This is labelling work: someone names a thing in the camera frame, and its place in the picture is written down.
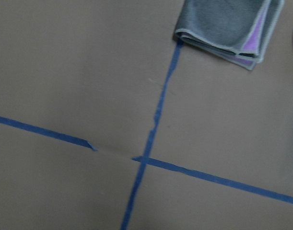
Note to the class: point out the grey folded cloth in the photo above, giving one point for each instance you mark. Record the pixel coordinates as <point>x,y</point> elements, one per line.
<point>236,30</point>

